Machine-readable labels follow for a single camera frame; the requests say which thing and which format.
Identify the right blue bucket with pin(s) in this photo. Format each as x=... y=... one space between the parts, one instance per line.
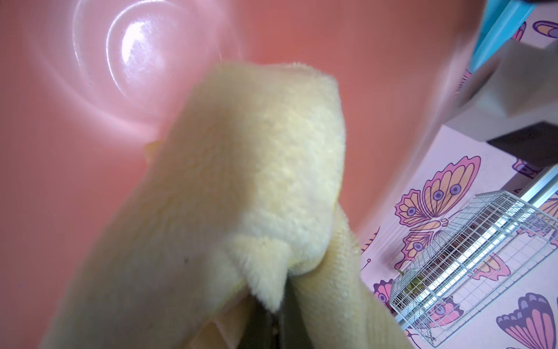
x=502 y=20

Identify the yellow microfiber cloth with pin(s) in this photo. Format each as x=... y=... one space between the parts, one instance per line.
x=241 y=194

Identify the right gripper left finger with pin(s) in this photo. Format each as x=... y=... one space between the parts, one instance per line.
x=260 y=331

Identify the white wire wall basket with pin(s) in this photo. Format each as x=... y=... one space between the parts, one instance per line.
x=491 y=244

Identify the pink plastic bucket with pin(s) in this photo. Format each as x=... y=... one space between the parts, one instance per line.
x=86 y=84

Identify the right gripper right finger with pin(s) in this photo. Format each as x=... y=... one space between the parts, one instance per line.
x=292 y=333

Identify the small green succulent plant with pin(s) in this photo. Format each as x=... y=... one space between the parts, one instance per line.
x=413 y=289

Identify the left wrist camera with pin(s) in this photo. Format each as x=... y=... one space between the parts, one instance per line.
x=510 y=102

